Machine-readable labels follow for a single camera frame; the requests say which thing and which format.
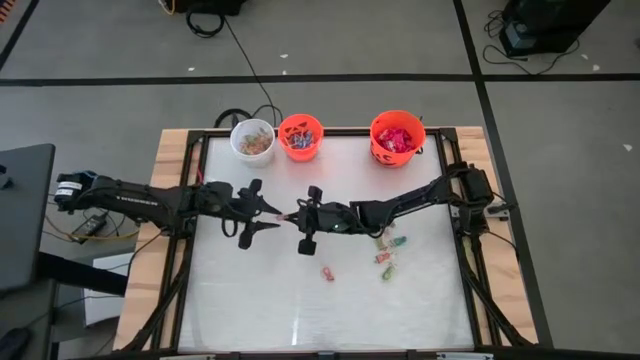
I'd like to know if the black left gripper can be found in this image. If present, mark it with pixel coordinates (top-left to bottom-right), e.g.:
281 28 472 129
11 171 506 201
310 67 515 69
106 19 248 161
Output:
218 182 283 251

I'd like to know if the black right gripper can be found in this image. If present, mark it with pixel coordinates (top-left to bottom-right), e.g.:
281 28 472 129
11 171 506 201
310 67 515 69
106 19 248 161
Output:
285 201 360 257

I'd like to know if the white plastic bucket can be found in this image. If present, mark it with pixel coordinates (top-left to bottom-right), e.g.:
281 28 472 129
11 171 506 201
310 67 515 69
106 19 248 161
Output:
229 118 277 169

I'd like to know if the orange angry-face pumpkin bucket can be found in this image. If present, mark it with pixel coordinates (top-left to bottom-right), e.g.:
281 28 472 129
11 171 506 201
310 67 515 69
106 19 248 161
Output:
277 113 325 163

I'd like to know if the wooden table board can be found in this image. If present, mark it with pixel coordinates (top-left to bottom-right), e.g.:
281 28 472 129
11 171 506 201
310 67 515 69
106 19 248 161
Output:
113 127 540 351

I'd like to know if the orange smiling pumpkin bucket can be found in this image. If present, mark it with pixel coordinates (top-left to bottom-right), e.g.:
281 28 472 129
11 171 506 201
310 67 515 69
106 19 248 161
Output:
369 109 427 169

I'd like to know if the black power adapter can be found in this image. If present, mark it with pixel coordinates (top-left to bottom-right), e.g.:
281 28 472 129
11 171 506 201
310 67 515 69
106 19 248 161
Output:
71 213 108 241

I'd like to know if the white box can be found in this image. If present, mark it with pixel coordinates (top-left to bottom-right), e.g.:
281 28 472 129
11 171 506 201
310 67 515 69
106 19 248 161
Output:
82 252 133 329

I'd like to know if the black desk foot beam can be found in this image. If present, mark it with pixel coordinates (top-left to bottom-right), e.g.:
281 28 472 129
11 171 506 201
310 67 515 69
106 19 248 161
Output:
35 251 129 297

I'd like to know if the black floor box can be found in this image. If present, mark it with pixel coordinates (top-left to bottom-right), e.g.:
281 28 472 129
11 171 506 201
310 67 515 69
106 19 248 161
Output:
172 0 247 16

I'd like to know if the grey desk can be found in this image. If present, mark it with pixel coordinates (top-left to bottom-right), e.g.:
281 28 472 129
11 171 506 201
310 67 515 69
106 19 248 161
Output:
0 143 57 294

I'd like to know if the black equipment case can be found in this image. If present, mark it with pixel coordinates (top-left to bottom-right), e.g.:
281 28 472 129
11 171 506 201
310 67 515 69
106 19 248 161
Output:
498 0 613 58

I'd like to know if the black looped cable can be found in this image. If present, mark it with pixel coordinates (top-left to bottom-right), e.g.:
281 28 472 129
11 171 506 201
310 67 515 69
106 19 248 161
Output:
213 103 284 129

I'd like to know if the long black floor cable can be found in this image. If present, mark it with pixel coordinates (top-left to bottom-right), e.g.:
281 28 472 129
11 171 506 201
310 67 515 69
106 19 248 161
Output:
222 16 279 127

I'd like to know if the yellow floor cable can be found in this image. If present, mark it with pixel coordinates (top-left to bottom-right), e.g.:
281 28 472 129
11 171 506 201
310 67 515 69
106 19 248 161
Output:
43 214 142 243

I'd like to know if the black coiled floor cable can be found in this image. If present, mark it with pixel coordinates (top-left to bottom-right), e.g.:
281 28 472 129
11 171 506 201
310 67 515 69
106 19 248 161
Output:
185 7 226 39

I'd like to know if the black tangled floor cable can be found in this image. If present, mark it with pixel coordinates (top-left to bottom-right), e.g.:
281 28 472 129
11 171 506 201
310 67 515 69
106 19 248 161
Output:
481 8 582 77

